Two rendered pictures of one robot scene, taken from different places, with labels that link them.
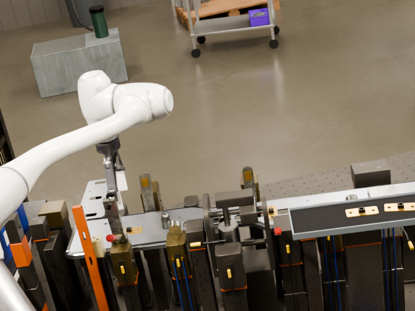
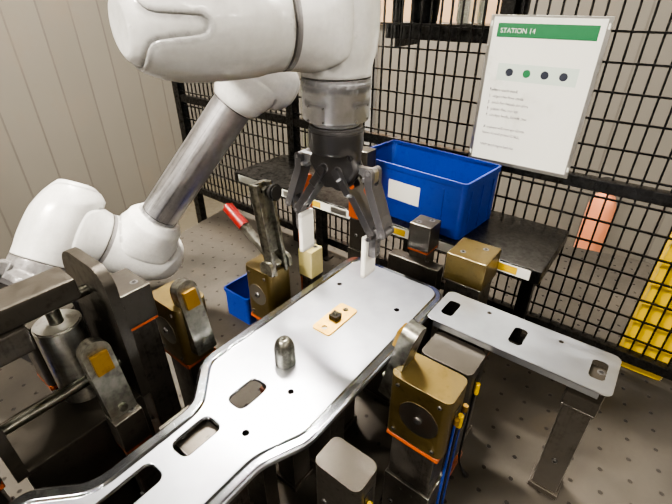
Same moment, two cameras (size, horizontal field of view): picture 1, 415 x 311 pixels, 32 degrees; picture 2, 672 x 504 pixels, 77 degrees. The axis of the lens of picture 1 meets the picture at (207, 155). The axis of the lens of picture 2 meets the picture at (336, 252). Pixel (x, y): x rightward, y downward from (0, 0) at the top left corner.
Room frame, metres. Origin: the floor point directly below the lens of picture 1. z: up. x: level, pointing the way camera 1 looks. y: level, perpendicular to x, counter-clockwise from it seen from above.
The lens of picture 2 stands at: (2.34, -0.18, 1.48)
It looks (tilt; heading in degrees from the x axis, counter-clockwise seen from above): 31 degrees down; 123
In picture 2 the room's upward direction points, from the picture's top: straight up
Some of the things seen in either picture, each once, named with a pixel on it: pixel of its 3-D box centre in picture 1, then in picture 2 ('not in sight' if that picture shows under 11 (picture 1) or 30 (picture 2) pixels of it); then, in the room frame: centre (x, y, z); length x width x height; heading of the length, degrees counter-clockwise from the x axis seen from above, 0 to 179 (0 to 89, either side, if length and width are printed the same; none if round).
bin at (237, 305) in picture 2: not in sight; (250, 297); (1.60, 0.49, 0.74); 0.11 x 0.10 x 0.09; 85
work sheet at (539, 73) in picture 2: not in sight; (531, 97); (2.17, 0.84, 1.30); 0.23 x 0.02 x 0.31; 175
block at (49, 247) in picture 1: (62, 276); (409, 313); (2.06, 0.56, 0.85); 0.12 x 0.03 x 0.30; 175
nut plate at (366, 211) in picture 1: (361, 210); not in sight; (1.64, -0.38, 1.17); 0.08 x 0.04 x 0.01; 84
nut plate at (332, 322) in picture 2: (129, 229); (335, 316); (2.03, 0.29, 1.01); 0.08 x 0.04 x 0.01; 85
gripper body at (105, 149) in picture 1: (109, 151); (336, 155); (2.03, 0.30, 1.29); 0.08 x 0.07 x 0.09; 175
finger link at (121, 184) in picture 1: (121, 181); (368, 254); (2.09, 0.29, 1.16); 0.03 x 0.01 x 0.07; 85
